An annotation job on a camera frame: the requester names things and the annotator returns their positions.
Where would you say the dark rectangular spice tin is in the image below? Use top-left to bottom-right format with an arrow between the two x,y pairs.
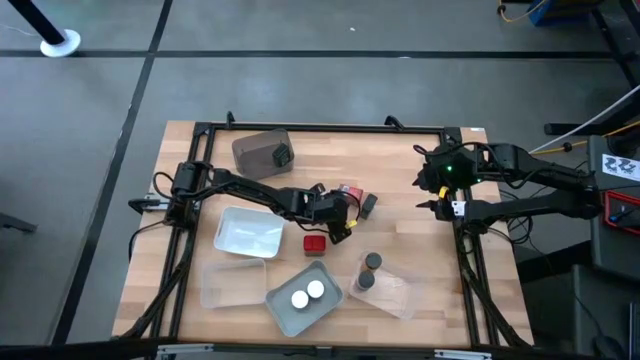
360,192 -> 380,221
271,141 -> 294,169

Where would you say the black aluminium table frame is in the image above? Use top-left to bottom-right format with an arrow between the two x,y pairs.
112,119 -> 534,349

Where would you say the grey plastic bin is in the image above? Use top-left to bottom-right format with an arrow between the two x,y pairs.
264,259 -> 346,339

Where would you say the black computer mouse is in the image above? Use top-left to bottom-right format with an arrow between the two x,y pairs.
591,333 -> 627,360

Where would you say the black pole with white base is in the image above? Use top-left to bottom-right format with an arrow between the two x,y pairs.
6,0 -> 83,59

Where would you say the white plastic bin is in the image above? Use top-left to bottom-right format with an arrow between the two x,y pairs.
213,205 -> 287,260

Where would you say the white cable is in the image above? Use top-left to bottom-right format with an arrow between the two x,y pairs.
528,83 -> 640,154

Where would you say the black side bracket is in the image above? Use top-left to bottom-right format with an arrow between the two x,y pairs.
127,198 -> 163,215

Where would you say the black equipment cart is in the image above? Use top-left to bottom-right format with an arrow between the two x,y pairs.
587,134 -> 640,282

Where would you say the blue box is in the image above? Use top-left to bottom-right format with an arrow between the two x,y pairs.
527,0 -> 602,28

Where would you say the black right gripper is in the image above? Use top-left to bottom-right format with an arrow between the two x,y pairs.
412,143 -> 484,213

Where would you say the yellow cable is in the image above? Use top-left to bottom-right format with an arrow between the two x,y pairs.
492,119 -> 640,160

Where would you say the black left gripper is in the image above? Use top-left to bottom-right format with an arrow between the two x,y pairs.
312,187 -> 358,246

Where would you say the red box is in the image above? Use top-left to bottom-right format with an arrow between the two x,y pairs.
603,189 -> 640,237

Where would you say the black lid jar purple label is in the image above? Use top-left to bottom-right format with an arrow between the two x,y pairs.
356,269 -> 377,292

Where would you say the black furniture foot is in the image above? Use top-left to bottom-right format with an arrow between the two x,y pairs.
0,211 -> 39,234

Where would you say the black crossbar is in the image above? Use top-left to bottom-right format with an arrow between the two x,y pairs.
0,337 -> 640,360

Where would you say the white printed sticker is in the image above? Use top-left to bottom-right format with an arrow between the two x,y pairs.
601,153 -> 640,183

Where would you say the black furniture beam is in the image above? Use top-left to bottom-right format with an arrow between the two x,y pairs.
591,0 -> 640,87

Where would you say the smoky brown translucent bin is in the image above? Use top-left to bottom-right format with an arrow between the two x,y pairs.
230,127 -> 297,182

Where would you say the clear plastic bin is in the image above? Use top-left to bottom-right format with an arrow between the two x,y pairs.
347,249 -> 417,322
199,257 -> 268,311

